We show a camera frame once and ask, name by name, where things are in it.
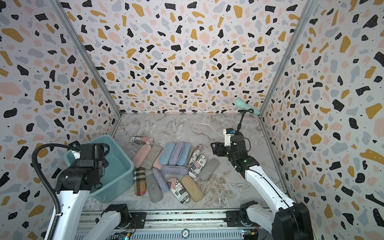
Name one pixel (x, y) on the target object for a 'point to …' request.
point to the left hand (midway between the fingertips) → (96, 161)
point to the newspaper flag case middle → (197, 166)
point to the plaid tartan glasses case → (140, 181)
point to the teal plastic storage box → (116, 177)
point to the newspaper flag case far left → (142, 140)
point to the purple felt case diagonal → (161, 179)
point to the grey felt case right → (208, 169)
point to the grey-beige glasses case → (151, 157)
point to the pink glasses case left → (141, 155)
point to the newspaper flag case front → (177, 188)
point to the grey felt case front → (155, 191)
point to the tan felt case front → (191, 188)
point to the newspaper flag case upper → (195, 153)
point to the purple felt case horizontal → (174, 170)
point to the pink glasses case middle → (156, 164)
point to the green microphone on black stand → (246, 108)
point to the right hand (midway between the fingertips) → (218, 144)
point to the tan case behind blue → (191, 151)
